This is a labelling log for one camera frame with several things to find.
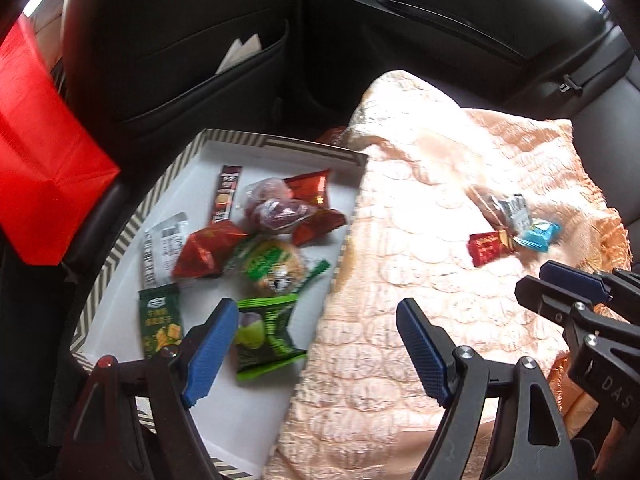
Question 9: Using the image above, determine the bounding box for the dark green snack packet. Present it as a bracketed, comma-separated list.
[138, 282, 185, 359]

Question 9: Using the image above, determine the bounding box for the clear plastic wrapper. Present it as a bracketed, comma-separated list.
[467, 184, 506, 231]

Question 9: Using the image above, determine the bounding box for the green cow biscuit packet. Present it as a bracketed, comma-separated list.
[223, 236, 332, 297]

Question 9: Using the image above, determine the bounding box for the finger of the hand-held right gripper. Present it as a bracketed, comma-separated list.
[515, 277, 640, 356]
[539, 260, 640, 311]

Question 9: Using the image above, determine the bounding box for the black car door panel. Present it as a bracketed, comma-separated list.
[300, 0, 616, 126]

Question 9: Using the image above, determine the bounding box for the white paper in seat pocket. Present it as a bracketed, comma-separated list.
[216, 34, 264, 75]

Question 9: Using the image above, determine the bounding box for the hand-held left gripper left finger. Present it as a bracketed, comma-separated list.
[62, 297, 241, 480]

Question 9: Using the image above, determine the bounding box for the small grey snack packet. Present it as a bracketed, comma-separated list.
[492, 194, 532, 235]

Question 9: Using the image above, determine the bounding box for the peach quilted blanket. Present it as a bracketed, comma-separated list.
[262, 70, 633, 480]

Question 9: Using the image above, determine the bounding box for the striped cardboard box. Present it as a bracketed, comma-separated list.
[70, 128, 369, 480]

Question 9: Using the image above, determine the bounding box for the small red object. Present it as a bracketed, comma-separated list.
[316, 126, 348, 147]

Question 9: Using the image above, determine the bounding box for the large red foil packet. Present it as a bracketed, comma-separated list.
[171, 220, 249, 280]

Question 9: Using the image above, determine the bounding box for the bright green snack packet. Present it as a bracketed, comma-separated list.
[234, 294, 308, 382]

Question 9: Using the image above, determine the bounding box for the black rear car seat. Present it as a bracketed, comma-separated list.
[500, 25, 640, 261]

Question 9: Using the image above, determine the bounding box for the black front seat back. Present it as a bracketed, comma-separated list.
[60, 0, 331, 131]

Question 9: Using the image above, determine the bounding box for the large grey snack packet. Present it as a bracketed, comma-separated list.
[141, 212, 190, 288]

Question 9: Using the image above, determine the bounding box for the blue candy packet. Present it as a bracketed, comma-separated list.
[514, 219, 562, 252]

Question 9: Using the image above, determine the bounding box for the red foil candy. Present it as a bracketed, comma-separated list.
[291, 208, 347, 247]
[283, 169, 332, 209]

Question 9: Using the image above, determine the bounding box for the dark red coffee stick sachet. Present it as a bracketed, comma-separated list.
[207, 164, 244, 226]

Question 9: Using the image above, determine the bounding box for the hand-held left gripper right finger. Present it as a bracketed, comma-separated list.
[395, 298, 576, 480]

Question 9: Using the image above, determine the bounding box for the small red gold packet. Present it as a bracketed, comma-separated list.
[467, 230, 516, 268]

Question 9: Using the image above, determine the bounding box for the red paper bag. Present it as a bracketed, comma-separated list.
[0, 12, 122, 267]

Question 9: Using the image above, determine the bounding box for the clear packet of dates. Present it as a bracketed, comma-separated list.
[242, 176, 313, 235]

